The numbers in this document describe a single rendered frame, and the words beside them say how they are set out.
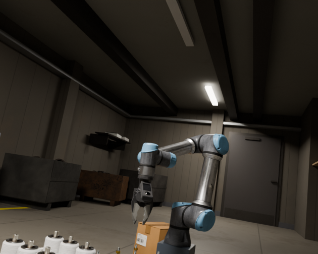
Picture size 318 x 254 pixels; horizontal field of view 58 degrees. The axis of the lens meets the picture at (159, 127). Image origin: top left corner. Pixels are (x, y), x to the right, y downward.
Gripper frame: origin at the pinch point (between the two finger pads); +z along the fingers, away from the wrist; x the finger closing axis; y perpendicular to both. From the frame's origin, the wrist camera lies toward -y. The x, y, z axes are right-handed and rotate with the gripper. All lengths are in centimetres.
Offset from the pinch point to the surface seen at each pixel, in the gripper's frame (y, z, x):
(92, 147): 582, -72, 16
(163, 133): 646, -151, -172
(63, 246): 28.6, 20.1, 30.3
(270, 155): 488, -120, -407
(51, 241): 36, 20, 37
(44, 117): 431, -102, 114
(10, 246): 20, 20, 53
